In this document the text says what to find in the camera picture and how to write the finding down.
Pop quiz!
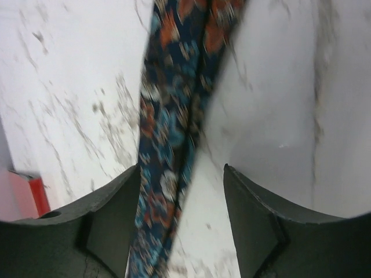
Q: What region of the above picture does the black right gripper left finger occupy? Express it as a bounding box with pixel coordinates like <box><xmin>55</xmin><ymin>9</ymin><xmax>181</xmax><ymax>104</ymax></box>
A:
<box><xmin>1</xmin><ymin>165</ymin><xmax>140</xmax><ymax>277</ymax></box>

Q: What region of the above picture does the dark blue floral tie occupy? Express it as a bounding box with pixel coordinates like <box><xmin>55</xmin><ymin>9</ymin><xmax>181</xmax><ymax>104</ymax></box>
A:
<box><xmin>128</xmin><ymin>1</ymin><xmax>245</xmax><ymax>277</ymax></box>

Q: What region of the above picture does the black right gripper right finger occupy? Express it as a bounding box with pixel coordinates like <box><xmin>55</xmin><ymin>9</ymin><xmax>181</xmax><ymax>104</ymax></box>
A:
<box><xmin>223</xmin><ymin>165</ymin><xmax>370</xmax><ymax>278</ymax></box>

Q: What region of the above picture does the red flat box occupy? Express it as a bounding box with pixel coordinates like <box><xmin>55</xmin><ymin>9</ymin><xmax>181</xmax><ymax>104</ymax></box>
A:
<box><xmin>0</xmin><ymin>169</ymin><xmax>51</xmax><ymax>221</ymax></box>

